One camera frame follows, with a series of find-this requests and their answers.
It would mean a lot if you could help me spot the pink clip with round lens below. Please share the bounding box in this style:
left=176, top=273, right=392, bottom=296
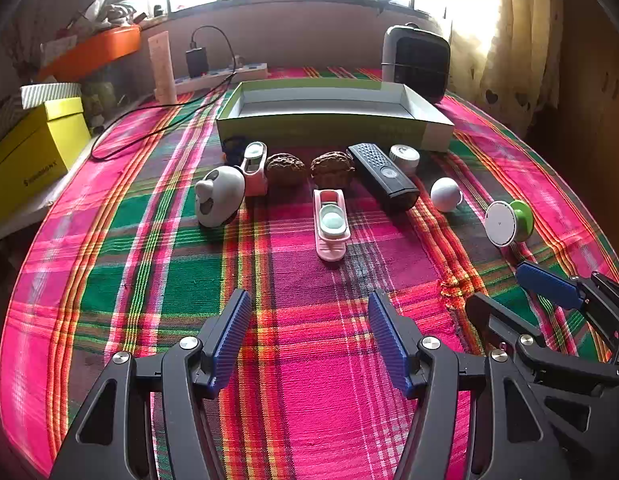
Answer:
left=239, top=141, right=268, bottom=196

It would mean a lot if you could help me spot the white blue power strip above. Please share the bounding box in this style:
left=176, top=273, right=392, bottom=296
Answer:
left=174, top=62, right=268, bottom=95

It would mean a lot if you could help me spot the orange plastic tray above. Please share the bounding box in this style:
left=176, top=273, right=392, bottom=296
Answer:
left=38, top=25, right=142, bottom=83

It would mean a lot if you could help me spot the white panda toy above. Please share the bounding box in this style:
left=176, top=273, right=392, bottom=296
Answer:
left=194, top=166, right=246, bottom=228

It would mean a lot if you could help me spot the cream patterned curtain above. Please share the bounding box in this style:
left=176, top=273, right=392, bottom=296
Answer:
left=449, top=0, right=565, bottom=131

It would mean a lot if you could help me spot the pink green plaid tablecloth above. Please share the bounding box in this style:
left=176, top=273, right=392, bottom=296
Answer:
left=0, top=65, right=619, bottom=480

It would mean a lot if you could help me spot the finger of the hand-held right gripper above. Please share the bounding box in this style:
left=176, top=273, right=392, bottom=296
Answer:
left=465, top=291, right=619, bottom=387
left=515, top=261, right=619, bottom=362

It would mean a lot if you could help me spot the green white spool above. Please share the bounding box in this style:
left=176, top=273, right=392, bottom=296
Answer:
left=484, top=199, right=535, bottom=248

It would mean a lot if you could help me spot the black charger cable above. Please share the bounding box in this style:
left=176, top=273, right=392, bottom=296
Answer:
left=90, top=25, right=239, bottom=162

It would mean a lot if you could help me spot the small white round cap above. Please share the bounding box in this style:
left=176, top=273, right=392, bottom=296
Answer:
left=388, top=144, right=421, bottom=176

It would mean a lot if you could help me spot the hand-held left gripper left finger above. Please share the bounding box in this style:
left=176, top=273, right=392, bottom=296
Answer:
left=49, top=287, right=252, bottom=480

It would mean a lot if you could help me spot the grey black portable heater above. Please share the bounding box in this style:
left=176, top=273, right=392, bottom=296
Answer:
left=381, top=24, right=451, bottom=103

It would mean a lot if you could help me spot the yellow cardboard box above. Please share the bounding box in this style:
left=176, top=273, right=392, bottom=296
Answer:
left=0, top=97, right=92, bottom=223

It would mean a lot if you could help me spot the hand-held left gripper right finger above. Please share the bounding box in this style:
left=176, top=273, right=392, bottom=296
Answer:
left=368, top=290, right=573, bottom=480

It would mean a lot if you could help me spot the cream cosmetic tube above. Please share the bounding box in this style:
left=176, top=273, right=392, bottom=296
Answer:
left=148, top=31, right=178, bottom=103

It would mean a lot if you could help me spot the brown walnut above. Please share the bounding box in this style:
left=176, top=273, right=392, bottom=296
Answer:
left=264, top=154, right=307, bottom=188
left=310, top=150, right=355, bottom=186

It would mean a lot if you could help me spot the pink clip with mint disc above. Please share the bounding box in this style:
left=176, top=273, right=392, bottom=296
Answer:
left=313, top=188, right=351, bottom=261

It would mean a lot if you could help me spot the pale crumpled bag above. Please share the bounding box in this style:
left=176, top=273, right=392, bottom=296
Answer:
left=64, top=0, right=140, bottom=31

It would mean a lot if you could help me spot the striped white box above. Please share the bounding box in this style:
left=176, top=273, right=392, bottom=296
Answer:
left=20, top=81, right=83, bottom=110

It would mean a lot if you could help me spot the black rectangular device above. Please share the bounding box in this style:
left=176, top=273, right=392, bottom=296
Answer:
left=347, top=143, right=421, bottom=215

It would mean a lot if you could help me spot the black charger adapter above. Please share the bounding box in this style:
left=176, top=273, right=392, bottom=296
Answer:
left=185, top=47, right=210, bottom=77

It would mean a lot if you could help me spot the green white cardboard box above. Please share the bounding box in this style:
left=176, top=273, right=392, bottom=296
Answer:
left=215, top=80, right=455, bottom=153

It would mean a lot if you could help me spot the white ball-shaped knob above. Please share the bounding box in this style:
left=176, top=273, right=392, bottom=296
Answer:
left=430, top=177, right=463, bottom=212

